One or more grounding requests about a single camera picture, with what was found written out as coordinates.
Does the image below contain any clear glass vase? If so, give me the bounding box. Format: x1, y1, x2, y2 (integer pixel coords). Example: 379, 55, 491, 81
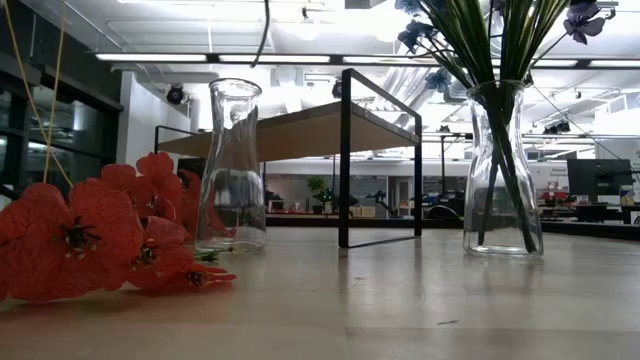
462, 79, 545, 259
194, 77, 268, 254

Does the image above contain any red artificial flower bunch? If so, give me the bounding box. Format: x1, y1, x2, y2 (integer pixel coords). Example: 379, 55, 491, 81
0, 151, 238, 304
175, 168, 236, 241

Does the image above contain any blue artificial flower bunch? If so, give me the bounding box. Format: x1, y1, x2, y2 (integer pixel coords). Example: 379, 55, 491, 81
394, 0, 539, 255

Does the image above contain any purple artificial flower bunch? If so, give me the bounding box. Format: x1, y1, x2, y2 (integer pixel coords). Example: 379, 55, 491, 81
477, 0, 607, 249

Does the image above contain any green background potted plant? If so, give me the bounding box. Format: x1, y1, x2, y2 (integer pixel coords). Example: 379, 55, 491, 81
305, 175, 335, 216

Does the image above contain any long ceiling strip light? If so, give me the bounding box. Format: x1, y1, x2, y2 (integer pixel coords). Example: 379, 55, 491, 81
217, 53, 332, 64
94, 52, 209, 63
529, 58, 580, 68
587, 59, 640, 69
342, 55, 441, 66

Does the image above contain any black computer monitor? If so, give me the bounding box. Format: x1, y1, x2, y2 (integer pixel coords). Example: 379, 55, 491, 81
566, 158, 634, 197

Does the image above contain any wooden shelf black metal frame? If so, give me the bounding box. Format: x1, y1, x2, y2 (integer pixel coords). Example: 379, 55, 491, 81
153, 67, 424, 250

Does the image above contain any black metal table frame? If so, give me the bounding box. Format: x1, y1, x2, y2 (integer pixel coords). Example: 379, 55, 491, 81
264, 213, 640, 242

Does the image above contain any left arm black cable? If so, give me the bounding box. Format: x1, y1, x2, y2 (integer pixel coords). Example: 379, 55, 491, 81
248, 0, 272, 70

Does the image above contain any yellow power cable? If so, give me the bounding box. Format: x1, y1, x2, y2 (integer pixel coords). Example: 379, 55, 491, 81
2, 0, 75, 190

